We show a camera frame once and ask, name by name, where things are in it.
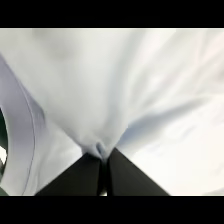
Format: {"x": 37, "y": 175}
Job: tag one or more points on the white T-shirt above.
{"x": 110, "y": 83}

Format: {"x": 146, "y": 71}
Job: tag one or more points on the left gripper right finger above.
{"x": 130, "y": 178}

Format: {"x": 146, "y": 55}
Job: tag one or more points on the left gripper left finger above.
{"x": 80, "y": 180}

